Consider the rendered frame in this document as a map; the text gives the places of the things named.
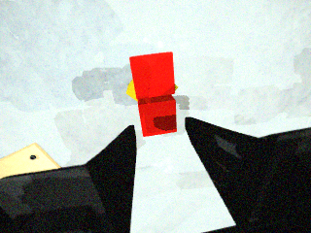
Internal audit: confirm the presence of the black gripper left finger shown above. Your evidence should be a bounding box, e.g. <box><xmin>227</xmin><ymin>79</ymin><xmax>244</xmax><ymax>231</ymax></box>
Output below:
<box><xmin>0</xmin><ymin>125</ymin><xmax>137</xmax><ymax>233</ymax></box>

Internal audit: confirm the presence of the red cube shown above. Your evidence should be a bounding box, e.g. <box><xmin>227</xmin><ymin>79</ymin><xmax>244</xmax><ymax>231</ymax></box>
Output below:
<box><xmin>138</xmin><ymin>94</ymin><xmax>177</xmax><ymax>137</ymax></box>
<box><xmin>129</xmin><ymin>51</ymin><xmax>175</xmax><ymax>99</ymax></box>

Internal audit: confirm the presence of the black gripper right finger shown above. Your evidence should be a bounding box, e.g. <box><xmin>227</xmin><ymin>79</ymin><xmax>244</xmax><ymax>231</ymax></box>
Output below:
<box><xmin>185</xmin><ymin>116</ymin><xmax>311</xmax><ymax>225</ymax></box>

